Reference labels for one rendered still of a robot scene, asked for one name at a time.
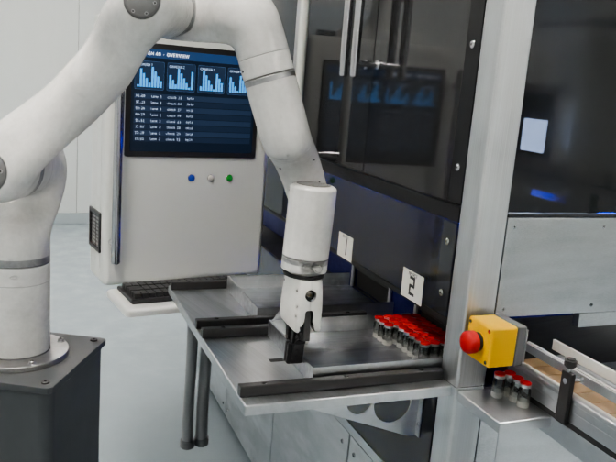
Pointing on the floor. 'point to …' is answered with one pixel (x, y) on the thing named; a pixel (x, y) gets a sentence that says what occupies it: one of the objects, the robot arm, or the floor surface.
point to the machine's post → (483, 213)
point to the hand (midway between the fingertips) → (293, 351)
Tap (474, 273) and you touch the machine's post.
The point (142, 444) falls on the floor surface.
